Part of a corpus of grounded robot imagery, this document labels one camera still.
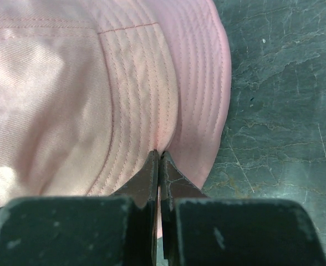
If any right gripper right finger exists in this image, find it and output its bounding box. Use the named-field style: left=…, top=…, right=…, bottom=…
left=160, top=151, right=210, bottom=262

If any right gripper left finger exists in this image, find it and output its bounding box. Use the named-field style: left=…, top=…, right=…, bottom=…
left=113, top=150, right=159, bottom=262

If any pink bucket hat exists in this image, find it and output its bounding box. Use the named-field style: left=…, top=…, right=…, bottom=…
left=149, top=1, right=232, bottom=188
left=0, top=1, right=179, bottom=207

